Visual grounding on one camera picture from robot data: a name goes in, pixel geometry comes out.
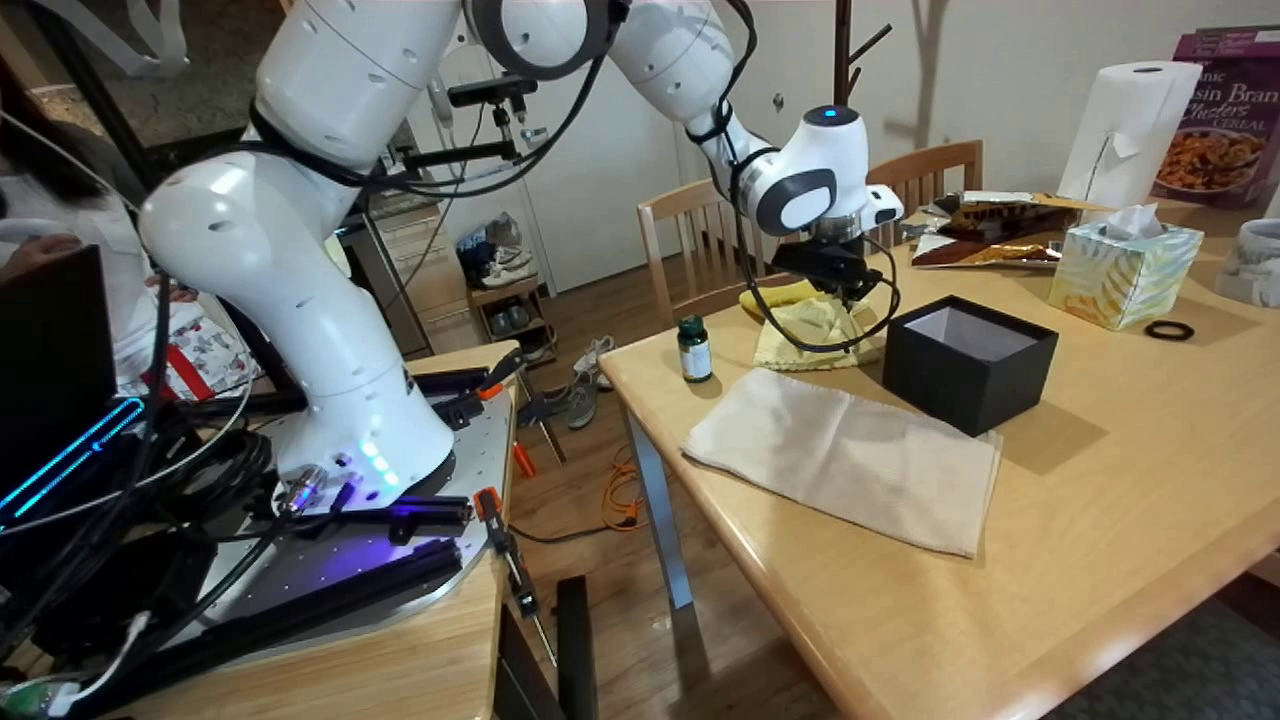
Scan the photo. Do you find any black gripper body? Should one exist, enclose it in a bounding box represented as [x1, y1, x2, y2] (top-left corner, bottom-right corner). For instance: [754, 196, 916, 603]
[773, 231, 892, 298]

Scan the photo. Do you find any yellow patterned towel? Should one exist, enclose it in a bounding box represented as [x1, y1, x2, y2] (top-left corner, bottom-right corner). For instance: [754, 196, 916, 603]
[733, 271, 899, 377]

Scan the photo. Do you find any white paper towel roll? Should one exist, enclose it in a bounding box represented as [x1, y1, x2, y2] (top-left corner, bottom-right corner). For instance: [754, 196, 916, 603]
[1053, 57, 1208, 210]

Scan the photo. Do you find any small green pill bottle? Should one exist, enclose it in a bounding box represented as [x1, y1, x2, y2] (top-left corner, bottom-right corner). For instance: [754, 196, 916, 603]
[673, 313, 720, 389]

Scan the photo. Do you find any black open square box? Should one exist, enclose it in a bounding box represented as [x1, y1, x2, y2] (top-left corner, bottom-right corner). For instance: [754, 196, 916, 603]
[881, 292, 1063, 439]

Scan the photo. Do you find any wooden slat-back chair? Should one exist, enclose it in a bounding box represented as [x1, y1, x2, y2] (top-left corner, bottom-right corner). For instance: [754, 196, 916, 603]
[630, 177, 774, 318]
[864, 137, 993, 257]

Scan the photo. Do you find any crumpled brown snack bag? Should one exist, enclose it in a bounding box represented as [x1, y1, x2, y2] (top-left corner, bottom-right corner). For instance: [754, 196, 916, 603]
[906, 219, 1070, 275]
[947, 187, 1091, 231]

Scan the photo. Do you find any beige plain cloth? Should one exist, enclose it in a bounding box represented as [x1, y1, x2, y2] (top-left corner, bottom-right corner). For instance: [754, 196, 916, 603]
[680, 364, 1002, 558]

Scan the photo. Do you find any dark wooden coat rack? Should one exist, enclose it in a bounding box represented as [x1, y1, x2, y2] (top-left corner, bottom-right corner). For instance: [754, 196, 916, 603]
[826, 0, 899, 110]

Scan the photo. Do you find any patterned tissue box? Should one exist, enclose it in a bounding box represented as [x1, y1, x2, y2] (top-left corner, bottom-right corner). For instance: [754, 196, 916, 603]
[1045, 200, 1208, 337]

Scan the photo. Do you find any grey metal table leg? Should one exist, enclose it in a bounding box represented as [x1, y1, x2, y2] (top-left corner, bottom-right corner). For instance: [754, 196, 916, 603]
[619, 407, 711, 700]

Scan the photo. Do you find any low wooden shoe shelf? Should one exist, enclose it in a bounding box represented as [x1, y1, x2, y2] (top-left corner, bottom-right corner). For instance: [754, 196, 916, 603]
[465, 267, 560, 353]

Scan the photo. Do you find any white sneaker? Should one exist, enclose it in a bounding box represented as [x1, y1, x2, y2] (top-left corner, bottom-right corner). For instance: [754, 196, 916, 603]
[455, 209, 541, 292]

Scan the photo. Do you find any pale grey bundled fabric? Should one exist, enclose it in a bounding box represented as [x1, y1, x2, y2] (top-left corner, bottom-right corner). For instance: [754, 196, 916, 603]
[1215, 210, 1280, 315]

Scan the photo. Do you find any purple cereal box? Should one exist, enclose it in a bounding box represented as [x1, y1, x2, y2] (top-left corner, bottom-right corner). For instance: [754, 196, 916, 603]
[1147, 19, 1280, 210]

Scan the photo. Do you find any wooden robot cart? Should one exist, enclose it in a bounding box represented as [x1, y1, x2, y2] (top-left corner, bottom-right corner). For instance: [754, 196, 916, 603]
[115, 341, 566, 720]

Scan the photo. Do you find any white red printed bag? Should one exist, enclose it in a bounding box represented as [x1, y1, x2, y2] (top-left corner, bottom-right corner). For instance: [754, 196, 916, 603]
[108, 285, 258, 407]

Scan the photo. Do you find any long black clamp bar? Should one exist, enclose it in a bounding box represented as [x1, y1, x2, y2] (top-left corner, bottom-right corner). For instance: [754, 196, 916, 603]
[76, 532, 470, 710]

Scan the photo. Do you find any dark laptop screen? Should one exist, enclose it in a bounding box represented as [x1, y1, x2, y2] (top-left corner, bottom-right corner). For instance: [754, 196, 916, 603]
[0, 235, 118, 467]

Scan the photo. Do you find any blue lit black device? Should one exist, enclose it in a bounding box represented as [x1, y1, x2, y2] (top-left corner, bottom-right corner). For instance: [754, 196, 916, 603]
[0, 389, 153, 527]

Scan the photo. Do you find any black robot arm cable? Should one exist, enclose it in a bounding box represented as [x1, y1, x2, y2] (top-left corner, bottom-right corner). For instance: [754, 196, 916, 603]
[674, 0, 899, 358]

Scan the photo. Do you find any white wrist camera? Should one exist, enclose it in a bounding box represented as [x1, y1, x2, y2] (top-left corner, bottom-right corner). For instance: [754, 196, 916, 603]
[847, 182, 906, 235]

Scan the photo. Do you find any stereo camera on mount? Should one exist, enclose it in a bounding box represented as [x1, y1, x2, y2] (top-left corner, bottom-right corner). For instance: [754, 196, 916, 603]
[442, 71, 544, 115]

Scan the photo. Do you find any orange handled bar clamp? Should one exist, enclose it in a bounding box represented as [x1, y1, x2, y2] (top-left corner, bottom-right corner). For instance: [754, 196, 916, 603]
[468, 484, 544, 618]

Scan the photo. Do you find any black metal post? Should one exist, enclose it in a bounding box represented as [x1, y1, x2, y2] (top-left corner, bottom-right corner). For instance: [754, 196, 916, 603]
[488, 573, 603, 720]

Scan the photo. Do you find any white cable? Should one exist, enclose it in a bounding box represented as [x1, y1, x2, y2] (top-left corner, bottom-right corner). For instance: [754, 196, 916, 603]
[49, 609, 153, 710]

